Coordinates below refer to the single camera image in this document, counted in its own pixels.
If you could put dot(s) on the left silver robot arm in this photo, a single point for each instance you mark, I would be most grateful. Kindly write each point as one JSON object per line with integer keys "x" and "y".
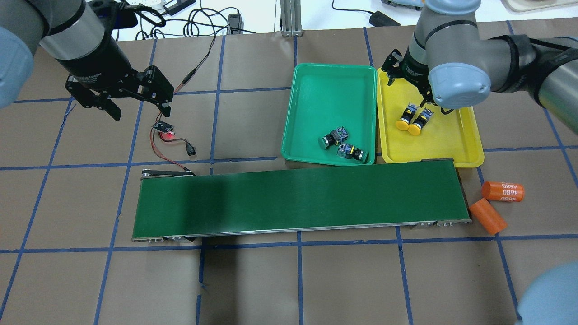
{"x": 78, "y": 35}

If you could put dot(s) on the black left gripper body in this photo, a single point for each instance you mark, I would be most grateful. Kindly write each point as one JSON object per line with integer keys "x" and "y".
{"x": 95, "y": 62}

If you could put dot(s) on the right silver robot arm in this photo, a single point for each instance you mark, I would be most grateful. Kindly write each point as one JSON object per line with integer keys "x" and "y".
{"x": 452, "y": 67}

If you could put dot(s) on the green push button switch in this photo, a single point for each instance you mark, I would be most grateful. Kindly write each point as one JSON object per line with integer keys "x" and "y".
{"x": 333, "y": 138}

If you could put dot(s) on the beige tray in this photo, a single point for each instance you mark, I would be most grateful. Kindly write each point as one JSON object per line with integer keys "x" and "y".
{"x": 522, "y": 6}

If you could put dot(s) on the plain orange cylinder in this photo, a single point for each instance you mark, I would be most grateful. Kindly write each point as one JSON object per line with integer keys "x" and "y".
{"x": 488, "y": 216}

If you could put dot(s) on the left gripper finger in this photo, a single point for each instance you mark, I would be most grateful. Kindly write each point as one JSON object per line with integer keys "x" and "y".
{"x": 164, "y": 108}
{"x": 107, "y": 104}

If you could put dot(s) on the yellow plastic tray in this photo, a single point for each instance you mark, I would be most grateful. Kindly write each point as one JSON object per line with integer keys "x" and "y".
{"x": 454, "y": 136}

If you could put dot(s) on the green plastic tray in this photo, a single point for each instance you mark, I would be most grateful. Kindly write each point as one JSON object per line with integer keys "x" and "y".
{"x": 323, "y": 98}

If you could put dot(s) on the aluminium frame post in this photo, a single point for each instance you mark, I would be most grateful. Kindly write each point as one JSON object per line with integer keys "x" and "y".
{"x": 290, "y": 18}

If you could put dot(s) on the yellow push button switch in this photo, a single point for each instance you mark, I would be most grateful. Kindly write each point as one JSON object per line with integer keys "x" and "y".
{"x": 408, "y": 114}

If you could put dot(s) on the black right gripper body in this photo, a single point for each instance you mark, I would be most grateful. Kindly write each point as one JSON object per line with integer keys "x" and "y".
{"x": 414, "y": 68}

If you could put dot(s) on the orange cylinder with print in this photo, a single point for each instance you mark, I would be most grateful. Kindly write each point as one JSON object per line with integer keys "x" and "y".
{"x": 503, "y": 191}

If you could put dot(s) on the green conveyor belt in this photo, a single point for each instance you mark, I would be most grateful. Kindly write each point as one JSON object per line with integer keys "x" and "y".
{"x": 421, "y": 193}

